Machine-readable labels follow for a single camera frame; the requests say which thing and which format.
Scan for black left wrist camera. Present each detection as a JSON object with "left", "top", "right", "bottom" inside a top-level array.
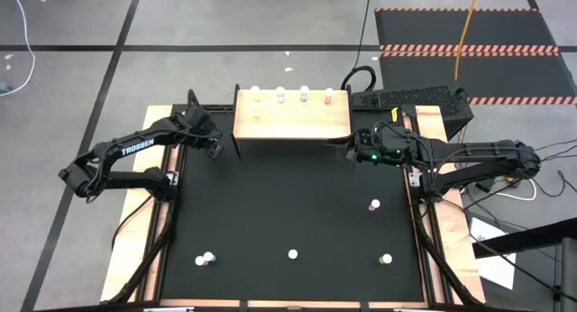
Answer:
[{"left": 206, "top": 140, "right": 225, "bottom": 161}]

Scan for black striped floor mat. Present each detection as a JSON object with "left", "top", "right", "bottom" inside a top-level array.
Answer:
[{"left": 373, "top": 7, "right": 577, "bottom": 106}]

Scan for thick black cable loop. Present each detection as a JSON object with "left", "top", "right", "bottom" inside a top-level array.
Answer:
[{"left": 340, "top": 65, "right": 378, "bottom": 95}]

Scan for white paper sheet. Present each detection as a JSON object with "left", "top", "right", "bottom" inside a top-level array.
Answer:
[{"left": 468, "top": 216, "right": 517, "bottom": 290}]

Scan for thin black floor cable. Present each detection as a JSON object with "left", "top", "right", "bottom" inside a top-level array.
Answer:
[
  {"left": 351, "top": 0, "right": 375, "bottom": 74},
  {"left": 471, "top": 239, "right": 563, "bottom": 299}
]

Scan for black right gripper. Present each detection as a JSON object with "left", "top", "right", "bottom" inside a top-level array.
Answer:
[{"left": 326, "top": 121, "right": 418, "bottom": 173}]

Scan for black table mat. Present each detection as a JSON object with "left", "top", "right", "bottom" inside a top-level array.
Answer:
[{"left": 158, "top": 109, "right": 427, "bottom": 304}]

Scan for white cable loop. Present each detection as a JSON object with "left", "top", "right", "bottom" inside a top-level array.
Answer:
[{"left": 493, "top": 179, "right": 538, "bottom": 203}]

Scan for black desk edge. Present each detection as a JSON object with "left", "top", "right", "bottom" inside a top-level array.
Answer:
[{"left": 471, "top": 216, "right": 577, "bottom": 259}]

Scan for white floor cable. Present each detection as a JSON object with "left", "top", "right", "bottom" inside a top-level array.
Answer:
[{"left": 0, "top": 0, "right": 36, "bottom": 96}]

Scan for wooden shelf black legs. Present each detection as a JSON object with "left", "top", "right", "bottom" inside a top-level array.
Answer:
[{"left": 230, "top": 83, "right": 354, "bottom": 160}]

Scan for grey metal post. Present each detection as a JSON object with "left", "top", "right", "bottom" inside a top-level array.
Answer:
[{"left": 561, "top": 237, "right": 577, "bottom": 312}]

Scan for yellow-orange hanging cable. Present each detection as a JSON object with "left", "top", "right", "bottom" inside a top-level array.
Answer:
[{"left": 453, "top": 0, "right": 482, "bottom": 83}]

